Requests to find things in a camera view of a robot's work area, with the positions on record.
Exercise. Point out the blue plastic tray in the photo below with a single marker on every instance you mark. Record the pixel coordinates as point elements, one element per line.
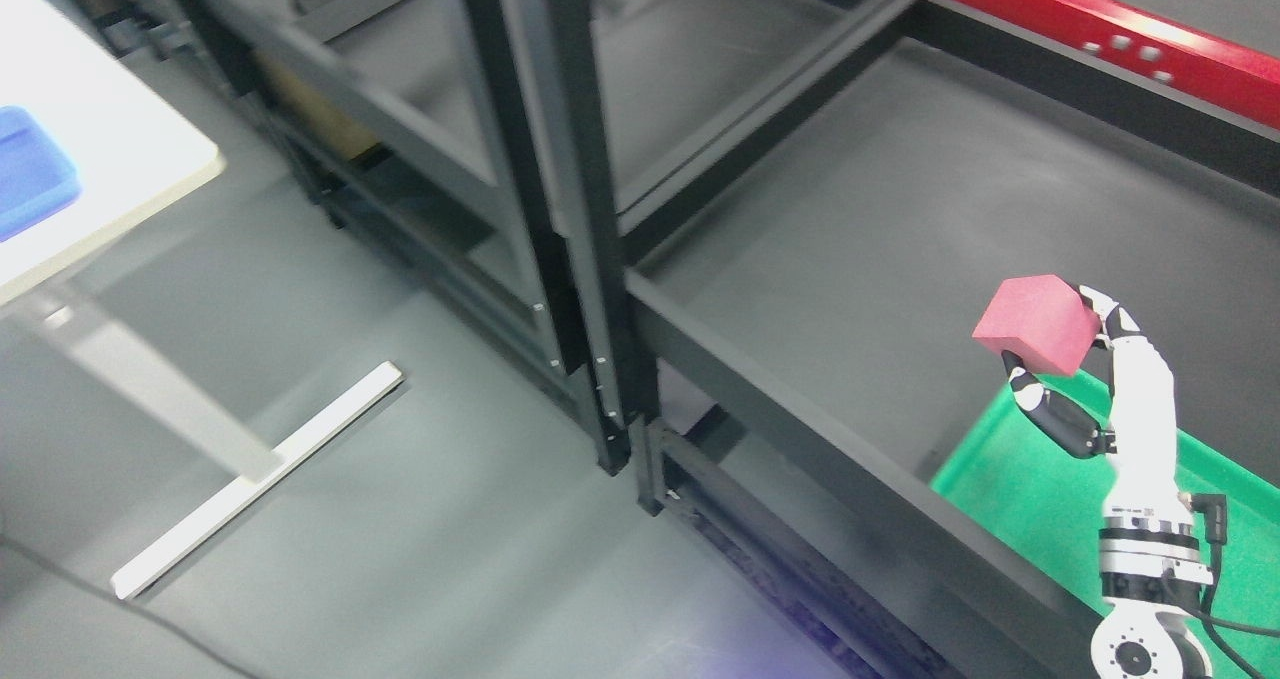
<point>38,179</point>

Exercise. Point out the green plastic tray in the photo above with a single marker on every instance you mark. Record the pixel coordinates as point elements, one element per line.
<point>1046,505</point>

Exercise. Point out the black metal shelf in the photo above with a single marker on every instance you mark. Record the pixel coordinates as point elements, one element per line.
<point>818,198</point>
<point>430,125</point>

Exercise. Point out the pink foam block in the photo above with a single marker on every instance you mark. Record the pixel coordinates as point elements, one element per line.
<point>1041,319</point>

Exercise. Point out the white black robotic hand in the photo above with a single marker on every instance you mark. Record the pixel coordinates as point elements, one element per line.
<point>1139,438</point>

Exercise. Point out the red metal beam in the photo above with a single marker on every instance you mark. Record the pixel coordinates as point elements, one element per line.
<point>1215,69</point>

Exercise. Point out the black metal shelf right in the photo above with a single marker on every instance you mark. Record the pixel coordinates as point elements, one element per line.
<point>818,198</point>

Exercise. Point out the black metal shelf left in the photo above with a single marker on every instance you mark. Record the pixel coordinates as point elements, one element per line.
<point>430,125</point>

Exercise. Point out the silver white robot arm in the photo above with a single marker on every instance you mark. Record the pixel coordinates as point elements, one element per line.
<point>1152,578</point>

